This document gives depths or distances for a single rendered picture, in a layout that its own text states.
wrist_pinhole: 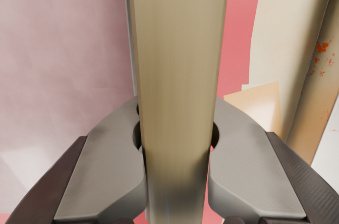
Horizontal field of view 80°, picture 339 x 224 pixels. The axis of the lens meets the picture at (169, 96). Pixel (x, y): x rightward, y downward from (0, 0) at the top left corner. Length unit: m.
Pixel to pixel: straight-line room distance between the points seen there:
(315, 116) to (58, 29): 0.21
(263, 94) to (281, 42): 0.05
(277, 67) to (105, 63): 0.14
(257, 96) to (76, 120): 0.17
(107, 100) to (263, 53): 0.14
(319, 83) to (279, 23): 0.06
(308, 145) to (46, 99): 0.23
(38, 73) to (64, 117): 0.05
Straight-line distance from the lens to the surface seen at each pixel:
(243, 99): 0.20
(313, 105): 0.20
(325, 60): 0.19
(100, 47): 0.18
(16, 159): 0.28
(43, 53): 0.20
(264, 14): 0.18
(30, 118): 0.24
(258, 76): 0.19
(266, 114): 0.21
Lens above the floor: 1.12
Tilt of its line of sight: 63 degrees down
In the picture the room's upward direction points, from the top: 180 degrees clockwise
